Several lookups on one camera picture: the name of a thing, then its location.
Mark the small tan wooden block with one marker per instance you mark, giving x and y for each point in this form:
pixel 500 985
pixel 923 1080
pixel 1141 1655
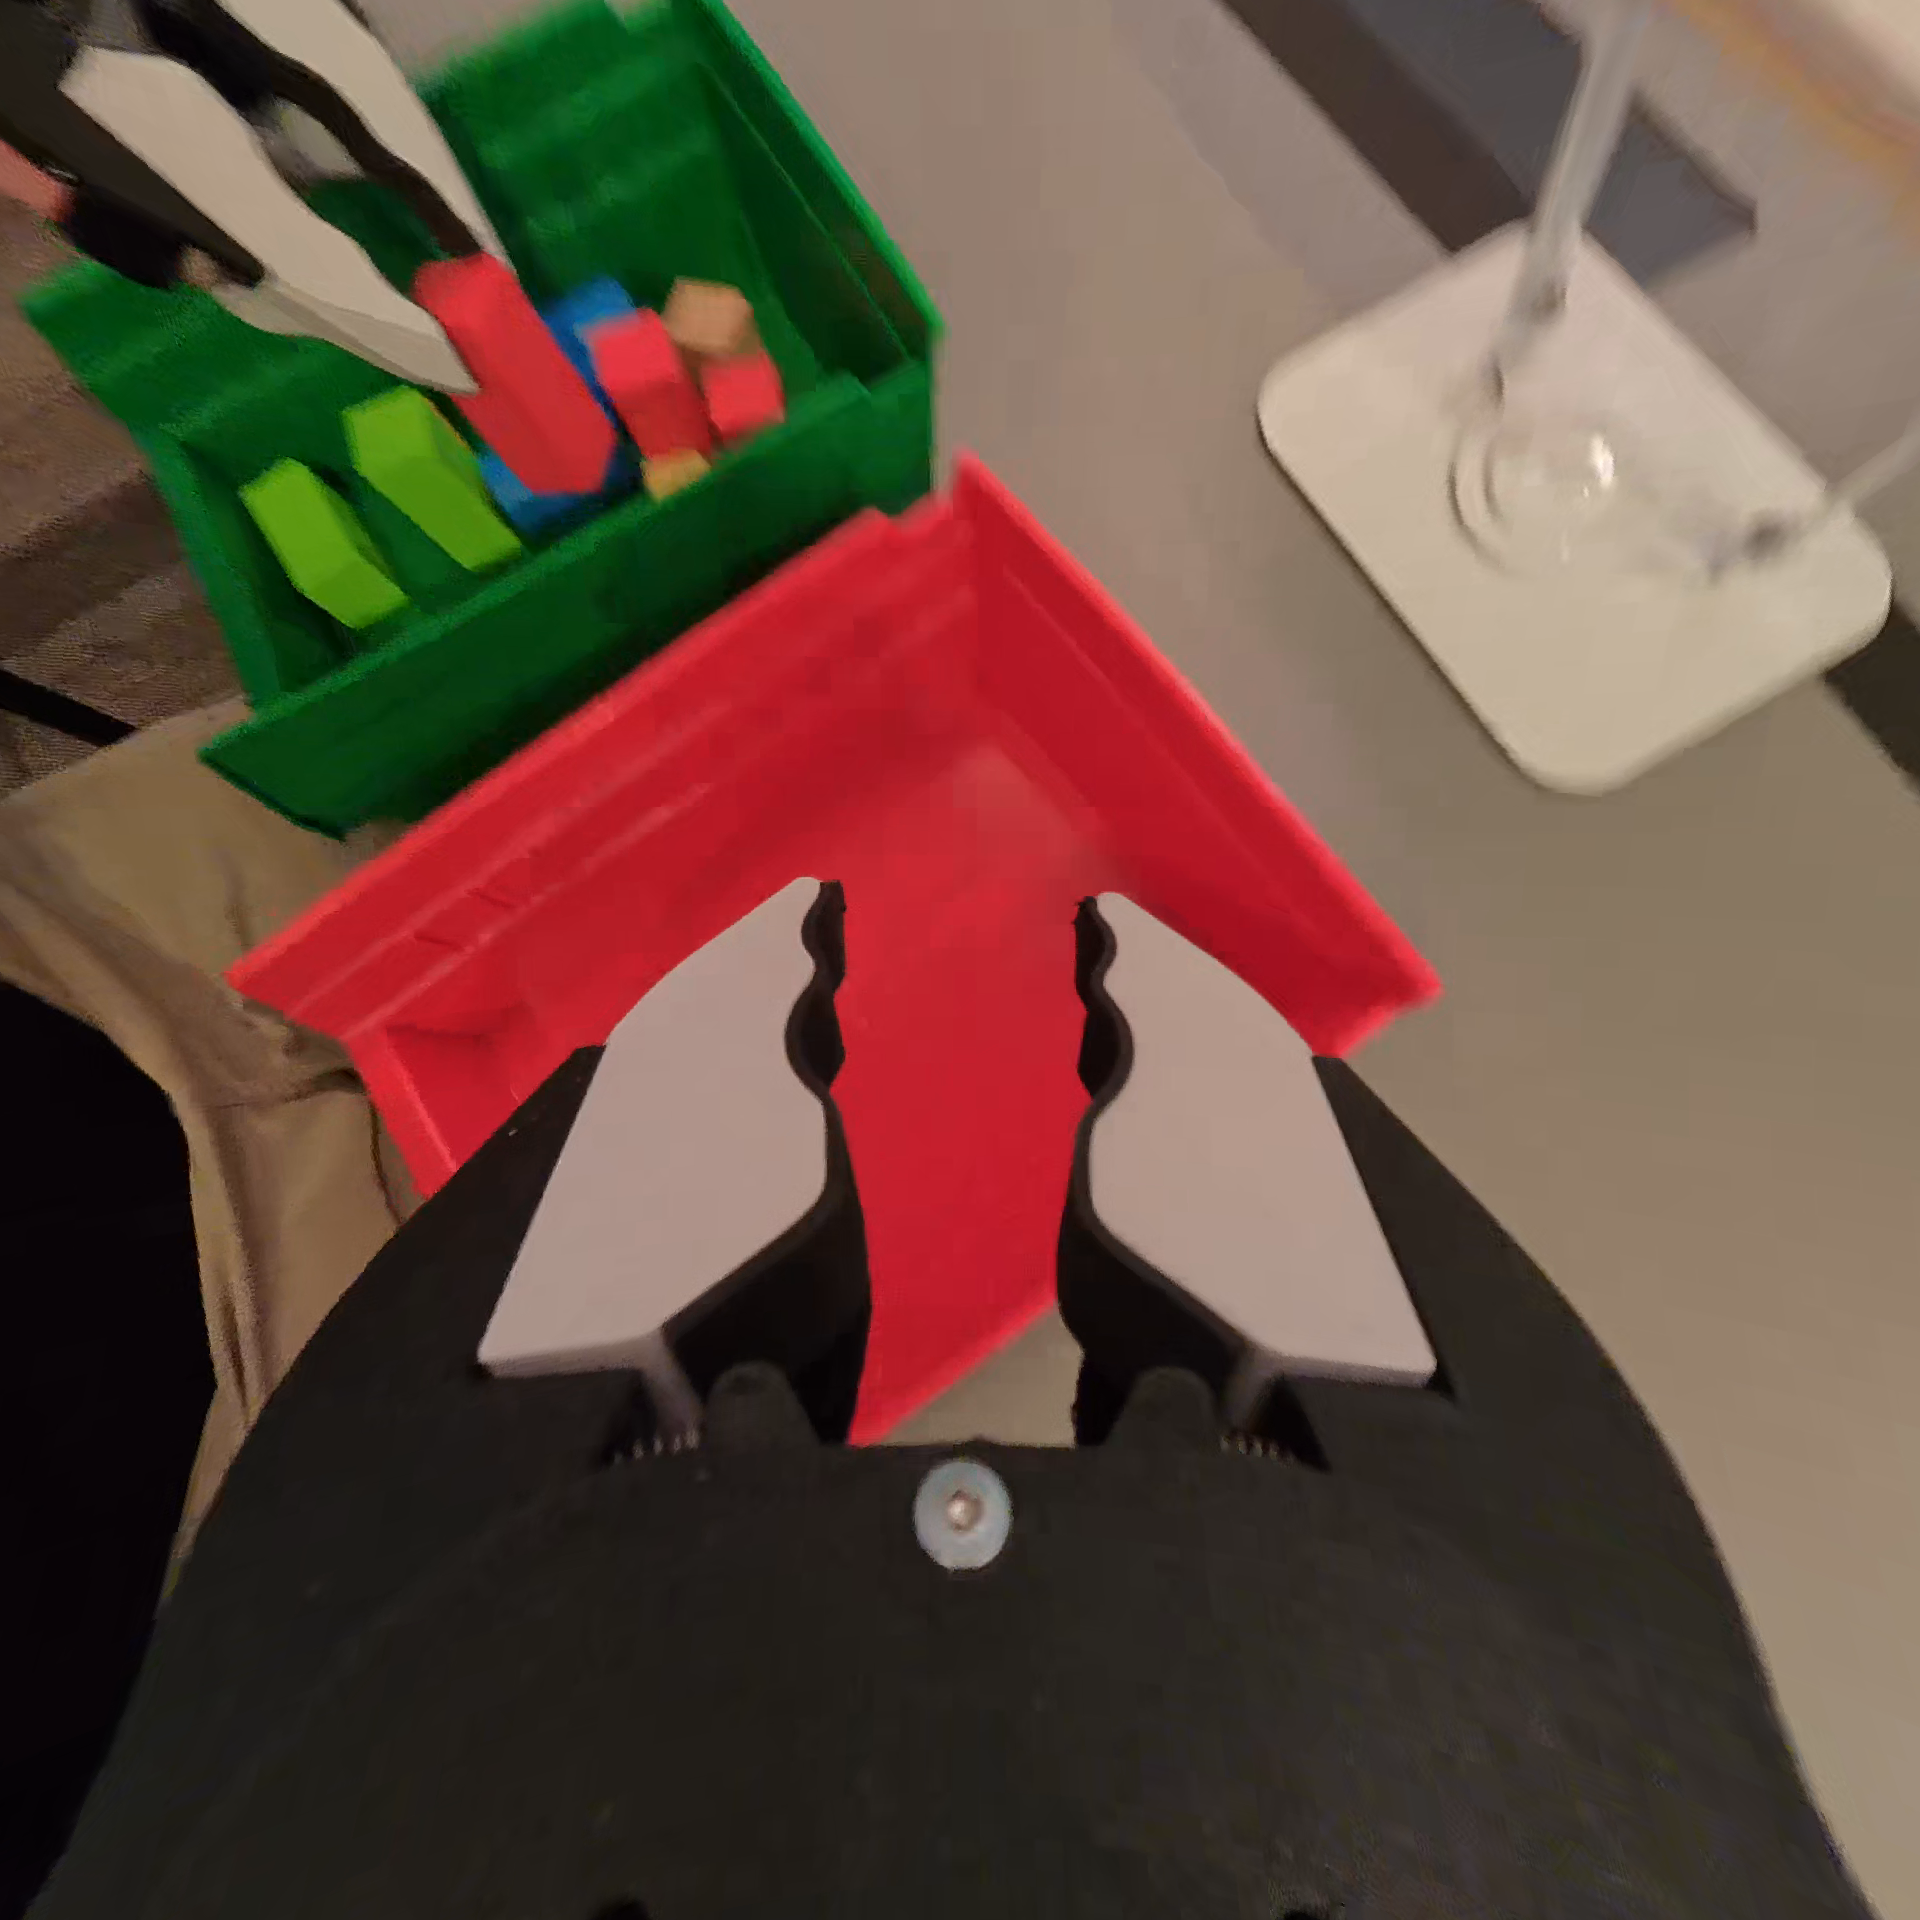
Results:
pixel 675 473

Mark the dark cloth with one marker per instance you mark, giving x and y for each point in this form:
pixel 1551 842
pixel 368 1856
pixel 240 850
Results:
pixel 91 1425

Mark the brown woven fabric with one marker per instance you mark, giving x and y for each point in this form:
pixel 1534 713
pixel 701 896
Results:
pixel 91 524

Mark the long red block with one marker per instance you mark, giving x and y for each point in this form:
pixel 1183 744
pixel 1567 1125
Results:
pixel 518 376

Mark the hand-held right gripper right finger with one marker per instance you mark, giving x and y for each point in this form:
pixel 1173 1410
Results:
pixel 1254 1184

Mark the medium red block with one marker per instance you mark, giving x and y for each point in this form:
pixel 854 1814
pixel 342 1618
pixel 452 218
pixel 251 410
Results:
pixel 653 382

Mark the green plastic bin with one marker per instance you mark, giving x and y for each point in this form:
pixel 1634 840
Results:
pixel 452 704

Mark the red plastic bin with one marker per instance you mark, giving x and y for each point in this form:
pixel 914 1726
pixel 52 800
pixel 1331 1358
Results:
pixel 962 840

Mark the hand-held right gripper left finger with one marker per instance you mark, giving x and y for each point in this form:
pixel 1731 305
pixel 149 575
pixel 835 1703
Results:
pixel 662 1172

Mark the long green block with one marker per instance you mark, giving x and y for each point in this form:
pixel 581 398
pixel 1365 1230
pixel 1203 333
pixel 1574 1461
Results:
pixel 436 473

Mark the small red block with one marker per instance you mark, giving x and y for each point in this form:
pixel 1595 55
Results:
pixel 744 398

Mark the blue block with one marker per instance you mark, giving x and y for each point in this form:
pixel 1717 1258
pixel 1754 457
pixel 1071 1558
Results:
pixel 552 511

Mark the beige cloth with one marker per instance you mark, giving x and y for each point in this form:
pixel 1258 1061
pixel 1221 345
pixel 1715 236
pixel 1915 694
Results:
pixel 255 1080

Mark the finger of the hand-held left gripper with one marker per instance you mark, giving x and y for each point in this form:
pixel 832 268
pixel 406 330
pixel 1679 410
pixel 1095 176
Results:
pixel 375 106
pixel 226 182

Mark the white square stand base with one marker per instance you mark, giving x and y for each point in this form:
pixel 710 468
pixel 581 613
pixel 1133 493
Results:
pixel 1590 674

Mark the short green block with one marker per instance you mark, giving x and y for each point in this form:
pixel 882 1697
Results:
pixel 323 541

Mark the clear stand pole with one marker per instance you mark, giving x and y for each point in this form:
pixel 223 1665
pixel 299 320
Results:
pixel 1559 224

